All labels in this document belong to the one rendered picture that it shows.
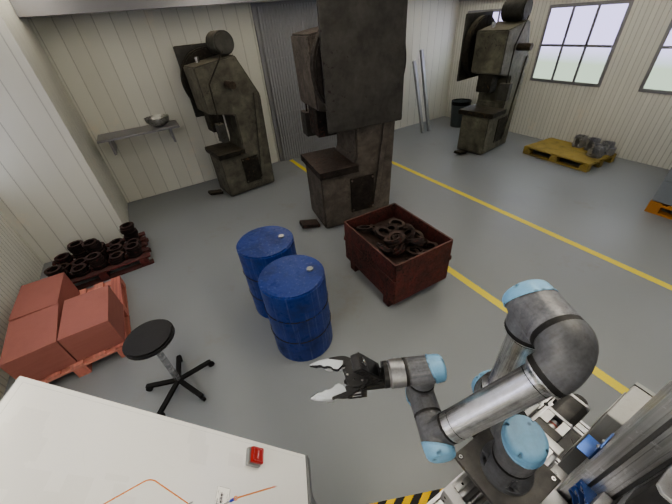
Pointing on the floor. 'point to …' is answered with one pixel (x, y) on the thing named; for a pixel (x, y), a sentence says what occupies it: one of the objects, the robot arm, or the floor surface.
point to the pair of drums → (287, 291)
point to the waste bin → (457, 111)
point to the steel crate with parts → (397, 251)
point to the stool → (162, 335)
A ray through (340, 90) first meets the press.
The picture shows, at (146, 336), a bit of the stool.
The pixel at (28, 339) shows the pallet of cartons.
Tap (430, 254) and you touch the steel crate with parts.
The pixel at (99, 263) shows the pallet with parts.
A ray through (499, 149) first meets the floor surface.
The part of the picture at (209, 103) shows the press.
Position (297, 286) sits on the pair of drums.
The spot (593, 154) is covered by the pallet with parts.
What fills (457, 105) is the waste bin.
